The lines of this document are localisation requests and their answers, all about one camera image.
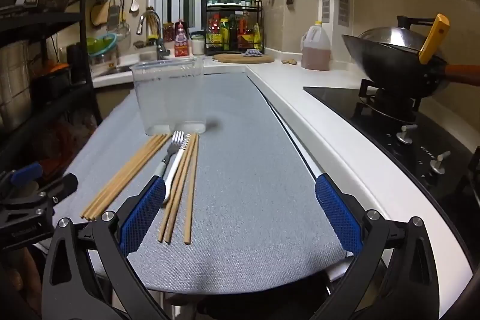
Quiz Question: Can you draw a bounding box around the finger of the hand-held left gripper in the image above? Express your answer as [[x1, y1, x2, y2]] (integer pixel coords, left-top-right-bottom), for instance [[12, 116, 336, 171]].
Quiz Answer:
[[37, 173, 79, 208], [9, 162, 43, 185]]

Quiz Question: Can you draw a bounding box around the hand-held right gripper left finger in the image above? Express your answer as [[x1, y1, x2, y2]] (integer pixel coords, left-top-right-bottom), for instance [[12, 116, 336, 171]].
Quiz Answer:
[[41, 174, 174, 320]]

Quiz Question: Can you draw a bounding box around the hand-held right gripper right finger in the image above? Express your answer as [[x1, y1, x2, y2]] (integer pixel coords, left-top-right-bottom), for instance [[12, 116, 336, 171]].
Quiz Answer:
[[310, 173, 440, 320]]

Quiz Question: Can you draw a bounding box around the white spoon with striped handle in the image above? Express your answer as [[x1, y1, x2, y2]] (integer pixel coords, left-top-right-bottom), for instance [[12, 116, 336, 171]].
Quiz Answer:
[[162, 133, 193, 204]]

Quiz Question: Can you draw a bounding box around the metal fork with pale handle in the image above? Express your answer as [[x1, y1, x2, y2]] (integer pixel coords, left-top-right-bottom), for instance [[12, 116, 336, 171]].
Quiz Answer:
[[154, 130, 185, 180]]

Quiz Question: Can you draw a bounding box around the clear plastic container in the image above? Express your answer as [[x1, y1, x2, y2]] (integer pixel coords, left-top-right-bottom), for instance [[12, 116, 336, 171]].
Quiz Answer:
[[130, 55, 206, 137]]

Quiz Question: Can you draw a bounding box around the large steel pot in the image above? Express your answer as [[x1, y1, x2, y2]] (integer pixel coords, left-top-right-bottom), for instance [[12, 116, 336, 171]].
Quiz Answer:
[[0, 40, 32, 131]]

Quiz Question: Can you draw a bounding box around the silver stove knob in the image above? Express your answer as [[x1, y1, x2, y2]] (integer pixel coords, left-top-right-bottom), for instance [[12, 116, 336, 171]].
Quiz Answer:
[[430, 151, 451, 175], [397, 124, 418, 145]]

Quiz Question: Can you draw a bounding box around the blue-grey fabric mat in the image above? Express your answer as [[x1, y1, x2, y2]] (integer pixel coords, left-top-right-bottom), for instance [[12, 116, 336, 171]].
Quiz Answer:
[[49, 70, 354, 294]]

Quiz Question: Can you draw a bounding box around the black glass gas stove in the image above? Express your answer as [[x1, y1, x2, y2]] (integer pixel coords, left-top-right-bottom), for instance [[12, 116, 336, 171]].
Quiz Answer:
[[303, 85, 480, 217]]

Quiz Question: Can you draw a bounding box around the dark cylindrical canister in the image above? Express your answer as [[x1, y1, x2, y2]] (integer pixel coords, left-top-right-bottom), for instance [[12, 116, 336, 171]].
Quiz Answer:
[[66, 44, 89, 85]]

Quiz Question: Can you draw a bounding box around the black burner grate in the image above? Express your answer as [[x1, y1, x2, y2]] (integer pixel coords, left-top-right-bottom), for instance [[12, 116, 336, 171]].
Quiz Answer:
[[355, 78, 426, 120]]

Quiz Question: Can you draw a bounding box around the steel sink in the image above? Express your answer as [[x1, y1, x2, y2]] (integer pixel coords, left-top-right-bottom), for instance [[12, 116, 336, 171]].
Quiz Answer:
[[93, 62, 136, 79]]

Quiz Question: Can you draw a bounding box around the black metal shelving rack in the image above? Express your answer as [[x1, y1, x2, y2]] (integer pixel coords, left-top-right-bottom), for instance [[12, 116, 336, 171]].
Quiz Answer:
[[0, 0, 104, 189]]

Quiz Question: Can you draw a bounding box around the green plastic bowl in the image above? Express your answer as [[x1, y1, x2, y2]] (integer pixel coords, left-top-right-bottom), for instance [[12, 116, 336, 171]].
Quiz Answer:
[[86, 34, 118, 55]]

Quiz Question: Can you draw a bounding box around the black wok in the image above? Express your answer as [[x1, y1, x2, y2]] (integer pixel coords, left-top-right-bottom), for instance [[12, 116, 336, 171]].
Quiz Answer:
[[342, 16, 480, 100]]

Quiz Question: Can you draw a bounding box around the plastic cooking oil jug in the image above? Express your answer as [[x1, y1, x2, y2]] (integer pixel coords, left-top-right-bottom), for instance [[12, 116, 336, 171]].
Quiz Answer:
[[300, 20, 333, 72]]

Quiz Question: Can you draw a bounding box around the hanging wooden cutting board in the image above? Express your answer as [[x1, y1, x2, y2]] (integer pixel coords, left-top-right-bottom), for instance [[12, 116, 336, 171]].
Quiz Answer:
[[90, 1, 110, 27]]

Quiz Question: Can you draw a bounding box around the white jar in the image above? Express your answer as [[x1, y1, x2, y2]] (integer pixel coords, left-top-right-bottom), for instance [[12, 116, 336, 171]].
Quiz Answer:
[[191, 34, 205, 56]]

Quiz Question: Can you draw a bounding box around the red printed packet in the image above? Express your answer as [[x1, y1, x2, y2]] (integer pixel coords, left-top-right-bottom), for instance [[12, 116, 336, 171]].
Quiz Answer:
[[174, 20, 188, 57]]

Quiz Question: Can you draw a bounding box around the round wooden cutting board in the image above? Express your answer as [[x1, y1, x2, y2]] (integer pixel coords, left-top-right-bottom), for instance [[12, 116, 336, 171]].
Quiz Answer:
[[212, 52, 275, 64]]

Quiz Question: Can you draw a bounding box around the hanging metal grater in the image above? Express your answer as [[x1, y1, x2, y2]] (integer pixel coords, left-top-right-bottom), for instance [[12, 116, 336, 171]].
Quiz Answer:
[[107, 0, 121, 29]]

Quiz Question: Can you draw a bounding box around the steel wok lid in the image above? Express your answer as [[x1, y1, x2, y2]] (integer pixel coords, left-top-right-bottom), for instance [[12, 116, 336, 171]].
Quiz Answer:
[[356, 25, 432, 51]]

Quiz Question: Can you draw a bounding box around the chrome kitchen faucet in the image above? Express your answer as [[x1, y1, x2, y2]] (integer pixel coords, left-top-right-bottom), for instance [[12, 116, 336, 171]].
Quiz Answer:
[[135, 10, 171, 61]]

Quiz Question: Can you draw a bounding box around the red-label sauce bottle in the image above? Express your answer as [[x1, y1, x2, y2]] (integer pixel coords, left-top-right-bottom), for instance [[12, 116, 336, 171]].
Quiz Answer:
[[207, 14, 222, 51]]

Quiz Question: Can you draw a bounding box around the green-yellow sauce bottle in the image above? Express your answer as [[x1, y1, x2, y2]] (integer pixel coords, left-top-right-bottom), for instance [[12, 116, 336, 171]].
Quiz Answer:
[[220, 18, 230, 51]]

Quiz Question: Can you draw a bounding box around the dark sauce bottle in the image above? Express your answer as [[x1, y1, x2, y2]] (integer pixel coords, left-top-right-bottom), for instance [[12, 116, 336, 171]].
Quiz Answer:
[[229, 16, 239, 51]]

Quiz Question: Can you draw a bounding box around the orange-red sauce bottle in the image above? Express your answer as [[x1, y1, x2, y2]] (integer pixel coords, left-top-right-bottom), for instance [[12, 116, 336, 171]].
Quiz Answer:
[[238, 10, 253, 51]]

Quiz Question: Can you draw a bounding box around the yellow-handled kitchen tool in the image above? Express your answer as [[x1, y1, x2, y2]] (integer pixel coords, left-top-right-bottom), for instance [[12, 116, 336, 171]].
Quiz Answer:
[[418, 13, 451, 65]]

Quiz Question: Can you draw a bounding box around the black wire spice rack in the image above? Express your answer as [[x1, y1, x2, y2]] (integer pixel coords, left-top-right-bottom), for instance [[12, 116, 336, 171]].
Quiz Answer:
[[205, 0, 264, 57]]

